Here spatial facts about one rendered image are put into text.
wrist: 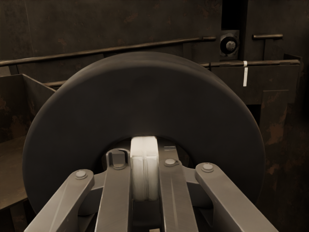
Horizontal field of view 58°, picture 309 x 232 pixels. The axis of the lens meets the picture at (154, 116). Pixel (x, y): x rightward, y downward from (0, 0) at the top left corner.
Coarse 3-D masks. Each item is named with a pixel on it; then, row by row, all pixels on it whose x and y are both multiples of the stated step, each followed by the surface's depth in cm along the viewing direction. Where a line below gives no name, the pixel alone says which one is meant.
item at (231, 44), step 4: (228, 36) 70; (224, 40) 69; (228, 40) 69; (232, 40) 69; (220, 44) 70; (224, 44) 69; (228, 44) 69; (232, 44) 69; (236, 44) 70; (220, 48) 71; (224, 48) 70; (228, 48) 69; (232, 48) 69; (224, 52) 71; (228, 52) 70; (232, 52) 71
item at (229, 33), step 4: (224, 28) 80; (224, 32) 70; (228, 32) 70; (232, 32) 70; (236, 32) 70; (224, 36) 70; (232, 36) 70; (236, 36) 70; (236, 40) 70; (236, 48) 71; (220, 52) 71; (236, 52) 71; (220, 56) 71; (224, 56) 71; (228, 56) 72; (232, 56) 72; (236, 56) 72
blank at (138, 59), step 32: (96, 64) 16; (128, 64) 15; (160, 64) 15; (192, 64) 16; (64, 96) 15; (96, 96) 15; (128, 96) 15; (160, 96) 15; (192, 96) 15; (224, 96) 16; (32, 128) 16; (64, 128) 16; (96, 128) 16; (128, 128) 16; (160, 128) 16; (192, 128) 16; (224, 128) 16; (256, 128) 16; (32, 160) 17; (64, 160) 17; (96, 160) 17; (192, 160) 17; (224, 160) 17; (256, 160) 17; (32, 192) 17; (256, 192) 18; (160, 224) 19
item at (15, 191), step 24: (0, 96) 48; (24, 96) 50; (48, 96) 39; (0, 120) 48; (24, 120) 51; (0, 144) 49; (0, 168) 41; (0, 192) 35; (24, 192) 35; (0, 216) 40
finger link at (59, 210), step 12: (72, 180) 13; (84, 180) 13; (60, 192) 12; (72, 192) 12; (84, 192) 13; (48, 204) 12; (60, 204) 12; (72, 204) 12; (36, 216) 11; (48, 216) 11; (60, 216) 11; (72, 216) 12; (84, 216) 14; (96, 216) 14; (36, 228) 10; (48, 228) 10; (60, 228) 11; (72, 228) 12; (84, 228) 13
